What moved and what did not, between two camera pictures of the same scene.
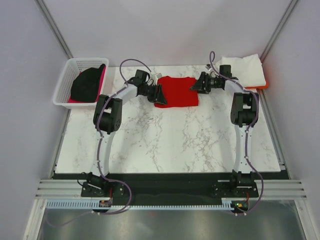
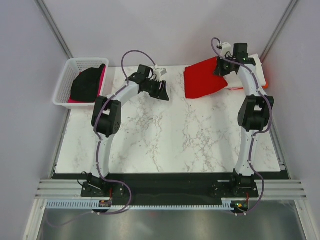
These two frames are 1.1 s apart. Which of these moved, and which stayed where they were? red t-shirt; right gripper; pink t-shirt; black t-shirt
Moved: right gripper; red t-shirt
Stayed: black t-shirt; pink t-shirt
